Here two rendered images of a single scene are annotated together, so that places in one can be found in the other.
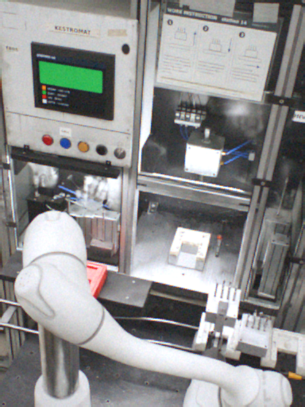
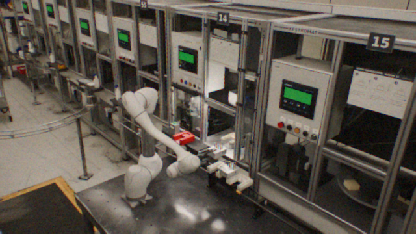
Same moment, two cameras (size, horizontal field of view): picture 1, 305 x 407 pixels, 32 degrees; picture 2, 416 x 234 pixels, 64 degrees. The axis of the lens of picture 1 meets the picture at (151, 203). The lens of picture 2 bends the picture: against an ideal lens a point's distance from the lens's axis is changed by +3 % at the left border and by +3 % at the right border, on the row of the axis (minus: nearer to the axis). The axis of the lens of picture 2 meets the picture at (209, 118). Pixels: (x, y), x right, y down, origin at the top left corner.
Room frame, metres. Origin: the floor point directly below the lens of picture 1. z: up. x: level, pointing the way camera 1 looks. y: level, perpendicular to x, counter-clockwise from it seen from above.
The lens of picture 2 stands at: (-0.65, -1.50, 2.31)
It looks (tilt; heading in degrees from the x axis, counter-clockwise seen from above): 24 degrees down; 36
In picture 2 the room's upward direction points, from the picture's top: 2 degrees clockwise
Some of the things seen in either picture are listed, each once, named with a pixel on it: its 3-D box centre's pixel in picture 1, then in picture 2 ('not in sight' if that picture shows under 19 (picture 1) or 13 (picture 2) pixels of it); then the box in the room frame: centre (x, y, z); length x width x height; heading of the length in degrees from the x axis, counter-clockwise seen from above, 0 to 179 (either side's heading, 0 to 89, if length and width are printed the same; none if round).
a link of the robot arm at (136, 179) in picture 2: not in sight; (136, 179); (0.74, 0.17, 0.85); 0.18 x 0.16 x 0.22; 13
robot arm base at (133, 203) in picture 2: not in sight; (137, 196); (0.72, 0.14, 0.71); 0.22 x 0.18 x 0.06; 79
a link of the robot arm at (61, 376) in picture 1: (59, 338); (148, 134); (0.93, 0.21, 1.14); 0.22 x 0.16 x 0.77; 13
